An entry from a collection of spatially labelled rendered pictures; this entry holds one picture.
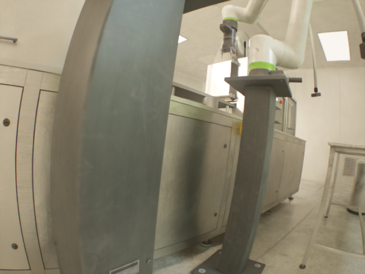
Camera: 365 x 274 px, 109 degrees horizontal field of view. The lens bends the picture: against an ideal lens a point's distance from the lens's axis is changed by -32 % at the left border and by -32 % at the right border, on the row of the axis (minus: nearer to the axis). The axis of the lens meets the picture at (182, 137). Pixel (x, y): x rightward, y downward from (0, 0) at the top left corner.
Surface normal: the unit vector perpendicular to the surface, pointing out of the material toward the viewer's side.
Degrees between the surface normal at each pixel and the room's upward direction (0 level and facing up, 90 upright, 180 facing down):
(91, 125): 90
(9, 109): 90
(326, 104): 90
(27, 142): 90
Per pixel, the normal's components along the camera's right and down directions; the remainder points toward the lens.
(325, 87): -0.75, -0.09
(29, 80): 0.66, 0.07
